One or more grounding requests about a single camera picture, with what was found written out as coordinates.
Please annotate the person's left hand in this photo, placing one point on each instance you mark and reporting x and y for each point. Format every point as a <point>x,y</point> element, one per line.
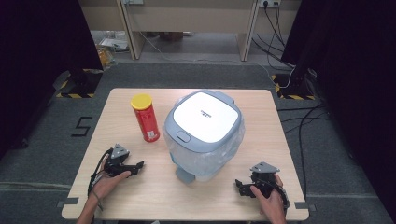
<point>106,185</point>

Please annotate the pile of papers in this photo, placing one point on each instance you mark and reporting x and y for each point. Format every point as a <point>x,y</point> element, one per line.
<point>112,42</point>

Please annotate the red can with yellow lid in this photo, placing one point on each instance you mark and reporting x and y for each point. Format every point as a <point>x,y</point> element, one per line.
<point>147,123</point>

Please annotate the clear plastic bin liner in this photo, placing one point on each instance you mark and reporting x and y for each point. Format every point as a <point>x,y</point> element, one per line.
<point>202,161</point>

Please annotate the person's right hand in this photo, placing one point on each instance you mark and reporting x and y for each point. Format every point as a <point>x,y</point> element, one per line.
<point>272,207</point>

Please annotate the yellow plastic bag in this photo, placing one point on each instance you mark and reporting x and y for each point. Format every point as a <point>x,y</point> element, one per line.
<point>105,57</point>

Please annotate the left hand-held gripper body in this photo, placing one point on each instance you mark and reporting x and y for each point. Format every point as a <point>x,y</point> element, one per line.
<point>115,165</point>

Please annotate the grey trash bin white lid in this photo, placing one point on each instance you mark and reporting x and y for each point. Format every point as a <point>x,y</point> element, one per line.
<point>204,116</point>

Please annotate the black curtain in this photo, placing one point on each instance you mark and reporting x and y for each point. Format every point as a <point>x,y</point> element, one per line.
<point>358,77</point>
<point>37,56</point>

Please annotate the hazard-striped stand base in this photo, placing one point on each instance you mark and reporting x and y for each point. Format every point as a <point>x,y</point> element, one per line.
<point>295,97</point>
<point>74,95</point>

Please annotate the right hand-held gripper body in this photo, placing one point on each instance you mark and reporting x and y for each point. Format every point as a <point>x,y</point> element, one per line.
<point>263,179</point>

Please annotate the white wall socket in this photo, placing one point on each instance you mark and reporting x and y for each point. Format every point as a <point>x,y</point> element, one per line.
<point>269,2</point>

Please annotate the light wooden desk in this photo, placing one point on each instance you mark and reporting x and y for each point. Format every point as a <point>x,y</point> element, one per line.
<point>190,15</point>

